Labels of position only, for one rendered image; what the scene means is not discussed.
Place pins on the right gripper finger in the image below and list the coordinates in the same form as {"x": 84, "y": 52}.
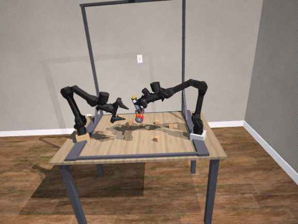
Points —
{"x": 119, "y": 118}
{"x": 123, "y": 106}

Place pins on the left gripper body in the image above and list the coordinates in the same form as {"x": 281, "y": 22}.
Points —
{"x": 147, "y": 101}

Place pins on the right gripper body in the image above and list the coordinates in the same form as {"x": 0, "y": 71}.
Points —
{"x": 111, "y": 109}

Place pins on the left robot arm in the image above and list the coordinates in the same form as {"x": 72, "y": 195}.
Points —
{"x": 161, "y": 94}

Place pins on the grey metal overhead frame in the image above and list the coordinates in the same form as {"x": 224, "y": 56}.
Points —
{"x": 91, "y": 54}

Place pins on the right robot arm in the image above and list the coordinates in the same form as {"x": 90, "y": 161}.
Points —
{"x": 80, "y": 120}

